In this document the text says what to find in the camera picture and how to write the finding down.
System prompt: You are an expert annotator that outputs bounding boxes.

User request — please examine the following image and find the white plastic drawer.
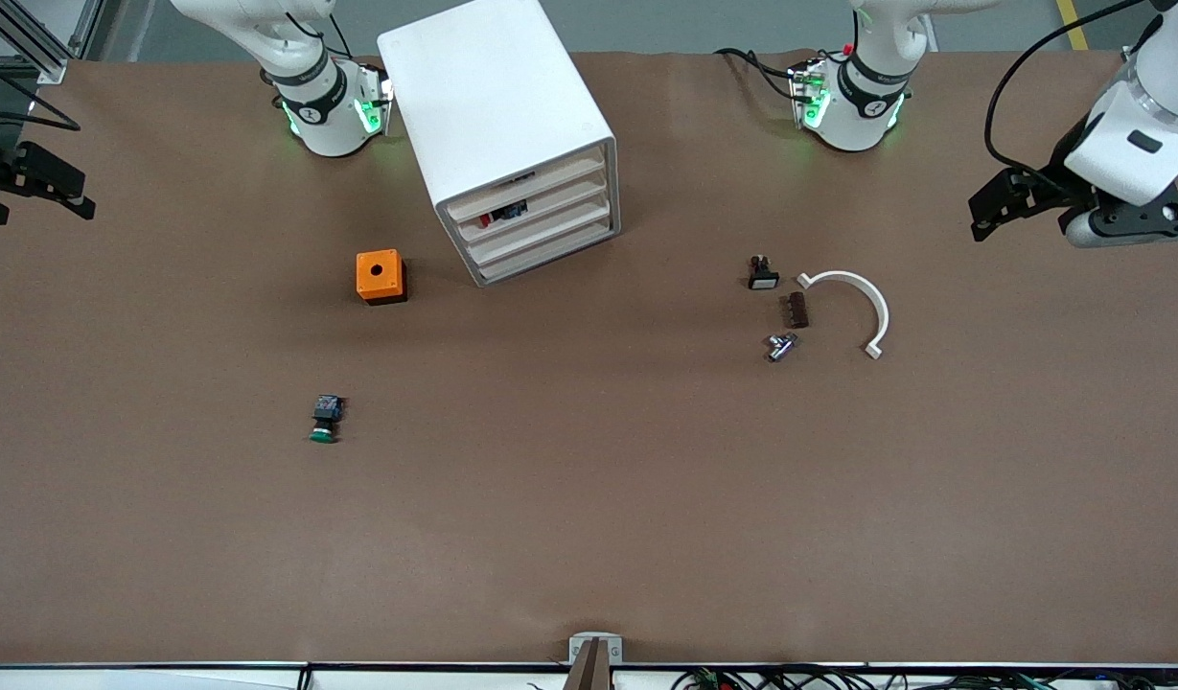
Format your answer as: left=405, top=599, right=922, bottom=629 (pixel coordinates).
left=464, top=190, right=614, bottom=268
left=447, top=151, right=609, bottom=231
left=474, top=209, right=617, bottom=285
left=454, top=171, right=612, bottom=250

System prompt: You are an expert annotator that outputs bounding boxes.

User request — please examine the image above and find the black arm base cable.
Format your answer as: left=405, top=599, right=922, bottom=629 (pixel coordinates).
left=713, top=48, right=802, bottom=102

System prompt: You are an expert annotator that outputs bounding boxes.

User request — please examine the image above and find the black cable bundle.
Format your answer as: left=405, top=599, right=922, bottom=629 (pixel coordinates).
left=670, top=664, right=1178, bottom=690

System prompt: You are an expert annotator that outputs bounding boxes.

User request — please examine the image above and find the orange button enclosure box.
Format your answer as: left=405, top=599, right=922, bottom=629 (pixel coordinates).
left=356, top=249, right=409, bottom=307

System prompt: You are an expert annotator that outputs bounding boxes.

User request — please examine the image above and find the white drawer cabinet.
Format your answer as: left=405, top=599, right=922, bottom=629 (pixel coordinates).
left=377, top=0, right=623, bottom=288

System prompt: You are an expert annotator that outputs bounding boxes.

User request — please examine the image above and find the grey metal mounting bracket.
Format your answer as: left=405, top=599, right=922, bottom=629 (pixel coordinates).
left=565, top=633, right=624, bottom=690

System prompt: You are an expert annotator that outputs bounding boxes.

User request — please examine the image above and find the white curved plastic piece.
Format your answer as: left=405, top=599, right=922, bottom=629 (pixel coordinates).
left=797, top=269, right=891, bottom=360

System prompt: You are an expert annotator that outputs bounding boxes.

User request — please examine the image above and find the green push button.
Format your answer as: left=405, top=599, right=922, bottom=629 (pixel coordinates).
left=309, top=394, right=347, bottom=445

